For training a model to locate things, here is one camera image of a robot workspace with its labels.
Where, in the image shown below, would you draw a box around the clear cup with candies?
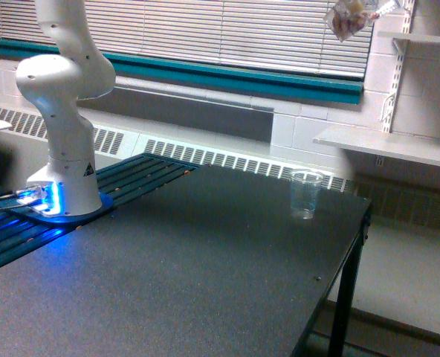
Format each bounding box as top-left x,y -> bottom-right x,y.
323,0 -> 380,42

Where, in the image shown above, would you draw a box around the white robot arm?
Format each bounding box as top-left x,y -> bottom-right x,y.
16,1 -> 116,218

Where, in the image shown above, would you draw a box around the empty clear plastic cup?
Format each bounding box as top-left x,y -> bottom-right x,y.
290,170 -> 323,219

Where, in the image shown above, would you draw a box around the teal window sill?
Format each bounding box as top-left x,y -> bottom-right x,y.
0,39 -> 363,105

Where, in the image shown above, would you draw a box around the white baseboard radiator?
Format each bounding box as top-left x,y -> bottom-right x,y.
0,103 -> 357,194

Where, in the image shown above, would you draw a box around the white window blinds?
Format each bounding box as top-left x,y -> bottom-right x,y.
0,0 -> 378,80

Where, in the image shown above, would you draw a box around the black table leg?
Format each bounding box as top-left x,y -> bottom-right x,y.
328,208 -> 372,357

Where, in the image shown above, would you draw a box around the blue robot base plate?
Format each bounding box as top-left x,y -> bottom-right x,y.
0,190 -> 114,226

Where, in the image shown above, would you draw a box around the blue slatted rail panel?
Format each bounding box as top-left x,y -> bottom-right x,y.
0,153 -> 198,268

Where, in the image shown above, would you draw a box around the lower white wall shelf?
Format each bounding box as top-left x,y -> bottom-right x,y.
313,126 -> 440,167

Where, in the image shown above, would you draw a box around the white wall shelf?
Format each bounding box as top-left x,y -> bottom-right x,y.
313,126 -> 440,167
378,31 -> 440,45

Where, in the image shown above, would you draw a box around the white shelf bracket rail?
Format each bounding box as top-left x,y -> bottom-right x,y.
380,0 -> 415,133

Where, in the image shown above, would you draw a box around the upper white wall shelf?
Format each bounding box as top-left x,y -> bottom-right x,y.
378,31 -> 440,45

